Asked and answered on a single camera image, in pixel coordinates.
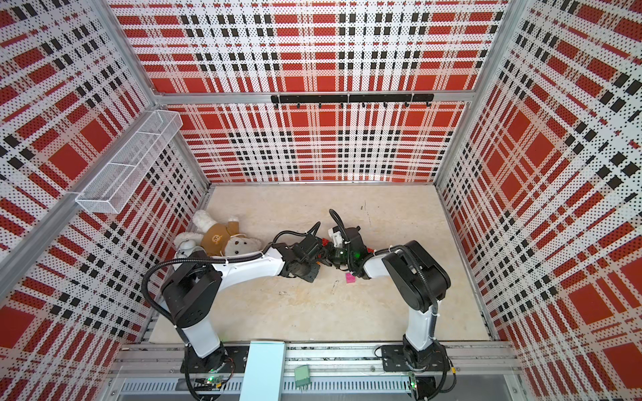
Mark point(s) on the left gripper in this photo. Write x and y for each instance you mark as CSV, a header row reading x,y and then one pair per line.
x,y
313,271

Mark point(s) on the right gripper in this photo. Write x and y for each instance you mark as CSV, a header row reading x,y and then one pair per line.
x,y
330,263

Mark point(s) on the pink small lego brick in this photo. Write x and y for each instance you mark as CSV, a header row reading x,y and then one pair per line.
x,y
350,277

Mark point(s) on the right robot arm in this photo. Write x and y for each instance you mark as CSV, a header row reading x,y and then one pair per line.
x,y
419,279

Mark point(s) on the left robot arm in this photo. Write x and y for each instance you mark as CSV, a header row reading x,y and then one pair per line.
x,y
190,291

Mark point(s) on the white teddy bear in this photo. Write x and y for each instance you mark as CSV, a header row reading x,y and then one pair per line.
x,y
218,239

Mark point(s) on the green terminal connector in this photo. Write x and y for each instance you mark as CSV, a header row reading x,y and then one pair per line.
x,y
302,377

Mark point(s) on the white alarm clock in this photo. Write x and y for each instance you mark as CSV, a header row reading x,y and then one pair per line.
x,y
187,248

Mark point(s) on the pale green upright panel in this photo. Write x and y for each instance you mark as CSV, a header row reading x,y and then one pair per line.
x,y
264,373

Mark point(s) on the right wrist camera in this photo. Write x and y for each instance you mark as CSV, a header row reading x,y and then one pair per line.
x,y
336,237

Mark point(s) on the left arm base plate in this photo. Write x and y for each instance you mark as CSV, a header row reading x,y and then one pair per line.
x,y
225,360

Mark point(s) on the black hook rail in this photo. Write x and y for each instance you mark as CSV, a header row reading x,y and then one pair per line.
x,y
351,99

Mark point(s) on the white wire mesh basket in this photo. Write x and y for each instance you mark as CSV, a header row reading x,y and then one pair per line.
x,y
114,184

